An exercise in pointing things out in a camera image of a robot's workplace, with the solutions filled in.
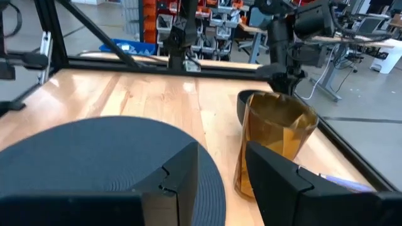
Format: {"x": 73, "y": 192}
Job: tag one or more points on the silver metal bracket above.
{"x": 46, "y": 47}

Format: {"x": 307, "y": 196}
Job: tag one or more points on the orange and white bin rack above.
{"x": 149, "y": 19}

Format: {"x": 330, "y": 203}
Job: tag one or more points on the black metal table frame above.
{"x": 97, "y": 31}

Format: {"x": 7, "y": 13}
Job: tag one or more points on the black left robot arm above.
{"x": 179, "y": 34}

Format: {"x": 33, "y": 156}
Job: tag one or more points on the blue plastic bin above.
{"x": 141, "y": 48}

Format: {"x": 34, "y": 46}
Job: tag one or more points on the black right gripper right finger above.
{"x": 282, "y": 194}

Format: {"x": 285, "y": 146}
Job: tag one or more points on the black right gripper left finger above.
{"x": 176, "y": 188}

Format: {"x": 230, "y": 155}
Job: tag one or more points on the grey computer monitor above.
{"x": 370, "y": 25}

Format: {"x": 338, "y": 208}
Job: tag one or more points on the amber faceted plastic tumbler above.
{"x": 276, "y": 132}

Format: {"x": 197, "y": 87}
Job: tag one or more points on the desk with grey metal legs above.
{"x": 329, "y": 69}
{"x": 256, "y": 47}

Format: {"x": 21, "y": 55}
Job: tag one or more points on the dark blue round woven placemat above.
{"x": 94, "y": 150}

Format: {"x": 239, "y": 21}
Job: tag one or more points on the black round bowl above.
{"x": 243, "y": 106}

